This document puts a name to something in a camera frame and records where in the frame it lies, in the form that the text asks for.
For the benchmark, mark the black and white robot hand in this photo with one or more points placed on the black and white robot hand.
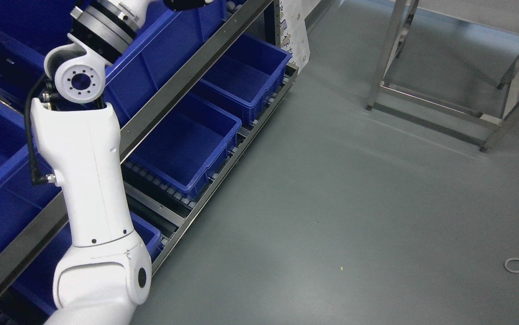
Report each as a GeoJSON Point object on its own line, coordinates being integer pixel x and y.
{"type": "Point", "coordinates": [183, 5]}

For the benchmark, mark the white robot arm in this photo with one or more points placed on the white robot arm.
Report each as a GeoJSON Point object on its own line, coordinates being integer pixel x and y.
{"type": "Point", "coordinates": [107, 271]}

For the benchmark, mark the metal shelf rack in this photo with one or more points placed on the metal shelf rack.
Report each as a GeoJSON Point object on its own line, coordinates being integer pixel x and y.
{"type": "Point", "coordinates": [164, 85]}

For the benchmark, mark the blue bin lower middle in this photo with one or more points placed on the blue bin lower middle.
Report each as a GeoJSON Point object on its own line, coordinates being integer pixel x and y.
{"type": "Point", "coordinates": [189, 145]}

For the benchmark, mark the blue bin upper shelf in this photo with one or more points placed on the blue bin upper shelf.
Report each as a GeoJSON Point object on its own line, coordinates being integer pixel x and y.
{"type": "Point", "coordinates": [29, 29]}

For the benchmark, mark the blue bin lower far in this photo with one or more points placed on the blue bin lower far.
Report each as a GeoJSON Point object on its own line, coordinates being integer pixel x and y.
{"type": "Point", "coordinates": [244, 78]}

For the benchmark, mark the white sign board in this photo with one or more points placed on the white sign board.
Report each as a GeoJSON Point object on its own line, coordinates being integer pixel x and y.
{"type": "Point", "coordinates": [294, 38]}

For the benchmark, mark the blue bin bottom near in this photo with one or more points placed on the blue bin bottom near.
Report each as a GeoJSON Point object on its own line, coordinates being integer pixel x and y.
{"type": "Point", "coordinates": [36, 283]}

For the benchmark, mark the stainless steel table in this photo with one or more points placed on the stainless steel table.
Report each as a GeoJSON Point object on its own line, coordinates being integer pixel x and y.
{"type": "Point", "coordinates": [447, 74]}

